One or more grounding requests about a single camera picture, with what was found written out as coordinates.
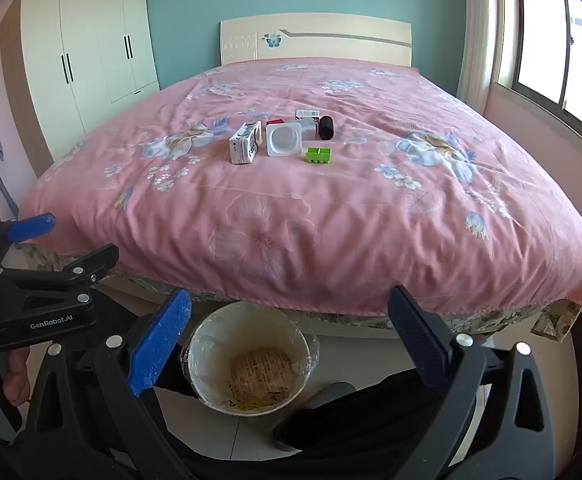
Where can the cream curtain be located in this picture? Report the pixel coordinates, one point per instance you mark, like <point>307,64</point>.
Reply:
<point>478,35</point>

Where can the white box with red label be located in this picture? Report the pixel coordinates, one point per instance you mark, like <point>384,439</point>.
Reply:
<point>306,114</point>

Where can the small red box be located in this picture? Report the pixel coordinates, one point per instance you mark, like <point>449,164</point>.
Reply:
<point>276,122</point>

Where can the cream headboard with butterfly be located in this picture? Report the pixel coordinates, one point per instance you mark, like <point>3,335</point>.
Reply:
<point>351,45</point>

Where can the green plastic block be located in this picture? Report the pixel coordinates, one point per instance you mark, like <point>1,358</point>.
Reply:
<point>319,155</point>

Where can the white square plastic cup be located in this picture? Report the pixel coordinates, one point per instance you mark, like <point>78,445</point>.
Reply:
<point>284,139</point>

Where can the window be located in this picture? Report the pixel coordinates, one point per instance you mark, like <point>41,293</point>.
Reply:
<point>556,35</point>

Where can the pink floral bedspread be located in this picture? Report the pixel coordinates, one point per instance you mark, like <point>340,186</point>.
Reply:
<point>321,220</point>

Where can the paper bucket bin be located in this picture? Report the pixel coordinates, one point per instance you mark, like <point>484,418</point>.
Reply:
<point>251,375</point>

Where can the white carton box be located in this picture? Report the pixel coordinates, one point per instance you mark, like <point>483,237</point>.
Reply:
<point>243,142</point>

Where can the white wardrobe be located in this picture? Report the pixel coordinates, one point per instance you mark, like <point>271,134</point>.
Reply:
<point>96,35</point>

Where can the clear plastic cup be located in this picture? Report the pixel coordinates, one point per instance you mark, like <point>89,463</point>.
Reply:
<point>310,127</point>

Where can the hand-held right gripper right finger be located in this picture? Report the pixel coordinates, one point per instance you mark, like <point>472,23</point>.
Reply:
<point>418,340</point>

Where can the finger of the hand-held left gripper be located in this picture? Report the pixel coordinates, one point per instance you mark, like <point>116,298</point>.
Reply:
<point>31,227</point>
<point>96,260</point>

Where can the black roll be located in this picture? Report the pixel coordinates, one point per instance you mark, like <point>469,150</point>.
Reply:
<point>326,128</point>

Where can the person's left hand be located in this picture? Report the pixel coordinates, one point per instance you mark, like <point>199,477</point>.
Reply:
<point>16,377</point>

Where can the floral bed skirt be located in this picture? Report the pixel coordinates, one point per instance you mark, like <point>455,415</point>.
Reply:
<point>551,320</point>

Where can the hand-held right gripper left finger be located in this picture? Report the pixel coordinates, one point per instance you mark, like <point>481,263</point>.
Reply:
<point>161,345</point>

